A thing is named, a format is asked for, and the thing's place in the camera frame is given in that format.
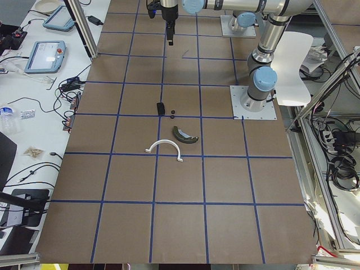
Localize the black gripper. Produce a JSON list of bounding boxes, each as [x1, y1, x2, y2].
[[146, 0, 178, 46]]

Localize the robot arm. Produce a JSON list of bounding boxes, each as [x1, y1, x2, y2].
[[227, 11, 257, 38], [181, 1, 313, 112]]

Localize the black brake pad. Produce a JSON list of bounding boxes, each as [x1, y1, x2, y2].
[[156, 102, 165, 116]]

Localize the blue teach pendant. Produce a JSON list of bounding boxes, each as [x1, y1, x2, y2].
[[43, 6, 74, 32], [25, 40, 66, 74]]

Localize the green brake shoe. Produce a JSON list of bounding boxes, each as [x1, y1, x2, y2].
[[172, 126, 199, 144]]

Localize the white plastic chair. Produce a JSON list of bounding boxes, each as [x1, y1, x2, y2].
[[271, 31, 313, 106]]

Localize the brown mat with blue grid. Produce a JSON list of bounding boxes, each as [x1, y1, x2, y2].
[[37, 1, 316, 264]]

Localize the clear plastic water bottle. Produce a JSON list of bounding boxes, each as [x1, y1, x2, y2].
[[1, 105, 21, 136]]

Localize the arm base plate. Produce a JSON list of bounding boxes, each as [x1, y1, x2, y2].
[[229, 85, 277, 120], [220, 12, 256, 38]]

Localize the aluminium frame post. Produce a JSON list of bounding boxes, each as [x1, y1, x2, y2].
[[64, 0, 98, 59]]

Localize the white curved plastic bracket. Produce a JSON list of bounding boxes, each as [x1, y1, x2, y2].
[[145, 139, 183, 163]]

